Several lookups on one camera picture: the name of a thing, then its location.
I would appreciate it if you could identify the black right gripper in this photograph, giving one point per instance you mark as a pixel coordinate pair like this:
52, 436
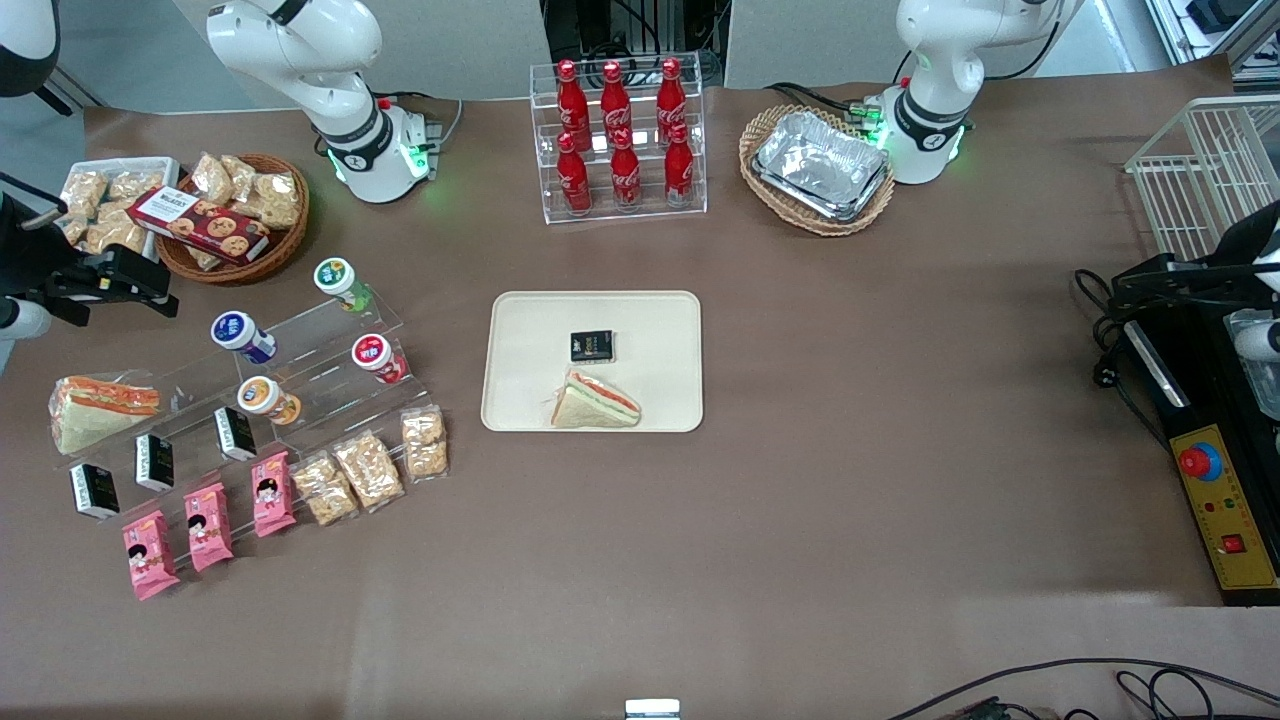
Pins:
32, 262

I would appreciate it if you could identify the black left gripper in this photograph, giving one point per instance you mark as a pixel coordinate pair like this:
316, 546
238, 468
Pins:
1228, 262

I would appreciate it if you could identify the green lid gum bottle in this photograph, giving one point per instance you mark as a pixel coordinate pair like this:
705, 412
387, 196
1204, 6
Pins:
335, 275

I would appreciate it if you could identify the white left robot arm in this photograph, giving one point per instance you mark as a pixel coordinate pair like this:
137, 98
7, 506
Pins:
940, 60

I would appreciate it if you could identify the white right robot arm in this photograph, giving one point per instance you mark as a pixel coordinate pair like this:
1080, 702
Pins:
300, 50

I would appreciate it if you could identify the blue lid gum bottle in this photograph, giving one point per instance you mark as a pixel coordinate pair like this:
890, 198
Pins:
235, 330

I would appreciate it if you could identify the orange lid gum bottle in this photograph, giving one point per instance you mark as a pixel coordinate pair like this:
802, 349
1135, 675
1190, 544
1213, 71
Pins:
260, 395

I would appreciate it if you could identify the red lid gum bottle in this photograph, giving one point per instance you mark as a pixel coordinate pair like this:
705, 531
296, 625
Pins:
372, 352

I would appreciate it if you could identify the silver foil tray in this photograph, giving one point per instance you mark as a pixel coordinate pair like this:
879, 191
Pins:
820, 165

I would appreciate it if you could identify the beige plastic tray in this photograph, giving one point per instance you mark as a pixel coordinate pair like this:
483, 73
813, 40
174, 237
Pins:
530, 350

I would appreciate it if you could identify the clear bag of crackers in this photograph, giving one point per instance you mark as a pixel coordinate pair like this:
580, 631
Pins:
425, 445
135, 185
212, 178
85, 192
368, 470
325, 490
242, 172
72, 228
275, 200
118, 230

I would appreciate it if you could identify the red cookie box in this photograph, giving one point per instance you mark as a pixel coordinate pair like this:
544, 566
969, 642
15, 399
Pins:
200, 225

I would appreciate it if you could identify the white rectangular dish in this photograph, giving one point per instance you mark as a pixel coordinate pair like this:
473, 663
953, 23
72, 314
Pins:
165, 165

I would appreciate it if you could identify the wrapped triangle sandwich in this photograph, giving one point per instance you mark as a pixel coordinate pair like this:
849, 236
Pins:
95, 410
595, 405

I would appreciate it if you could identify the brown wicker basket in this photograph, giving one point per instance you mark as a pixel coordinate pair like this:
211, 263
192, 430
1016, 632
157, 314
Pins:
285, 245

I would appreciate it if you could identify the silver foil container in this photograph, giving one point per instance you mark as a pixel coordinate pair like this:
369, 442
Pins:
1260, 385

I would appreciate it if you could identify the small black box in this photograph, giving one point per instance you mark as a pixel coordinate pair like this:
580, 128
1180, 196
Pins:
94, 491
154, 462
592, 346
235, 434

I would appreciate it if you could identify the clear acrylic stepped stand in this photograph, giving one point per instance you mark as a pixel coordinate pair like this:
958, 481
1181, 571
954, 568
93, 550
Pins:
320, 335

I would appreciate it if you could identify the black diagonal bar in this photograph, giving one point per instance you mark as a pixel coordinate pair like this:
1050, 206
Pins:
70, 95

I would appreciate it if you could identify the pink snack pack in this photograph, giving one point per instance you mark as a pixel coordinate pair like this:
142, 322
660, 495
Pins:
272, 495
150, 555
208, 527

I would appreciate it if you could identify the black machine with yellow panel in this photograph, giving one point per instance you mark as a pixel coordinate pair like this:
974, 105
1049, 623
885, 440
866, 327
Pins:
1225, 520

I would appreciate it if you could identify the light wicker basket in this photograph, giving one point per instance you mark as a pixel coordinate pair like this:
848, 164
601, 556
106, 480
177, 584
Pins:
800, 225

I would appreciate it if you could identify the red cola bottle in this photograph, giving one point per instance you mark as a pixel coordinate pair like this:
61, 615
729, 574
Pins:
574, 180
671, 98
615, 100
626, 178
572, 105
679, 172

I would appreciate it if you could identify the clear acrylic bottle rack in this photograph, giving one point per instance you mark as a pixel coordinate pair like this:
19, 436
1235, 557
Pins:
690, 190

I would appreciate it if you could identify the dark equipment rack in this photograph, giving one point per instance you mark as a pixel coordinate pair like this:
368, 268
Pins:
630, 30

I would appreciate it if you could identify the aluminium frame shelf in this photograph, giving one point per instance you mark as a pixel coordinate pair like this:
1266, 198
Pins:
1200, 45

